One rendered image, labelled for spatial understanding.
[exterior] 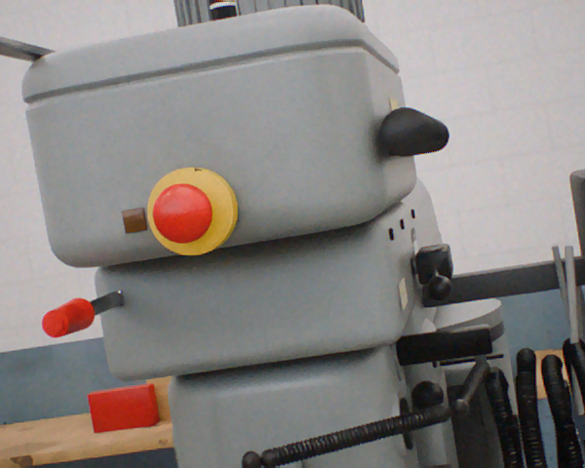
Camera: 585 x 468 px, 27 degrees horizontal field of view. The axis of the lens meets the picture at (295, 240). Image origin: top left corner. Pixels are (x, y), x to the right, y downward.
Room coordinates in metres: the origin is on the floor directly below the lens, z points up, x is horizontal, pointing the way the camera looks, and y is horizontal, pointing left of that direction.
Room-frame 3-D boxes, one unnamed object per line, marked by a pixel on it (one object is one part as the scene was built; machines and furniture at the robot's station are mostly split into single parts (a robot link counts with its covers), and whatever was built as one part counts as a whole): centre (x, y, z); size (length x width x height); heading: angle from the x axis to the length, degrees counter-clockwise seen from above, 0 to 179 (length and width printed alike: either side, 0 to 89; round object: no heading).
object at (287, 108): (1.08, 0.03, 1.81); 0.47 x 0.26 x 0.16; 170
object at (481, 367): (0.98, -0.12, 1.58); 0.17 x 0.01 x 0.01; 165
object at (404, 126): (1.08, -0.12, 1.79); 0.45 x 0.04 x 0.04; 170
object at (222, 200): (0.84, 0.07, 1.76); 0.06 x 0.02 x 0.06; 80
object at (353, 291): (1.11, 0.02, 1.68); 0.34 x 0.24 x 0.10; 170
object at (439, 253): (1.11, -0.12, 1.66); 0.12 x 0.04 x 0.04; 170
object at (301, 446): (0.88, -0.03, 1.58); 0.17 x 0.01 x 0.01; 113
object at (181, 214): (0.82, 0.07, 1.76); 0.04 x 0.03 x 0.04; 80
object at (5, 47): (0.93, 0.17, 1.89); 0.24 x 0.04 x 0.01; 173
